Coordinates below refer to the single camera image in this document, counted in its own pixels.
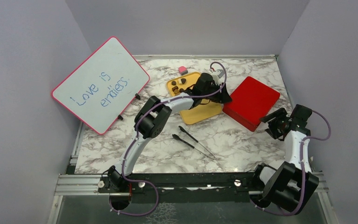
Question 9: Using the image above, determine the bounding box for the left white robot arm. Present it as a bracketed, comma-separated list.
[107, 73, 232, 192]

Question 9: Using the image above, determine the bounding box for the red box lid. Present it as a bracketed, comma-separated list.
[224, 76, 280, 116]

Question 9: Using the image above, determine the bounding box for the yellow plastic tray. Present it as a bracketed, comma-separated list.
[166, 72, 222, 125]

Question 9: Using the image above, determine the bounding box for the red chocolate box with dividers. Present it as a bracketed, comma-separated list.
[223, 105, 265, 132]

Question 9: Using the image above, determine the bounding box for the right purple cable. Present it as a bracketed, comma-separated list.
[250, 110, 332, 217]

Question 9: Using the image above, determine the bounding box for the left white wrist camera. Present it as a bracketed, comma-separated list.
[211, 70, 225, 85]

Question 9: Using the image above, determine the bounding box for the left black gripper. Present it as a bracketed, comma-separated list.
[200, 81, 231, 104]

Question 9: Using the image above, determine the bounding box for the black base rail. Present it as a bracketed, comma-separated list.
[97, 171, 265, 203]

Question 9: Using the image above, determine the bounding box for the purple cable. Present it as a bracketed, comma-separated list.
[108, 61, 228, 217]
[250, 110, 332, 217]

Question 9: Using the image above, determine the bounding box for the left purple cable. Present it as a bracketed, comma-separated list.
[108, 61, 228, 217]

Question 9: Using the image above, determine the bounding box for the pink and grey eraser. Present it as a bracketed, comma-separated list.
[178, 66, 188, 75]

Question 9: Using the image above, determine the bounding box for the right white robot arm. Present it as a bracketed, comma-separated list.
[250, 105, 319, 216]

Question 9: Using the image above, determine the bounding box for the white board with pink frame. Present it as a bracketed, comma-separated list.
[51, 36, 150, 134]

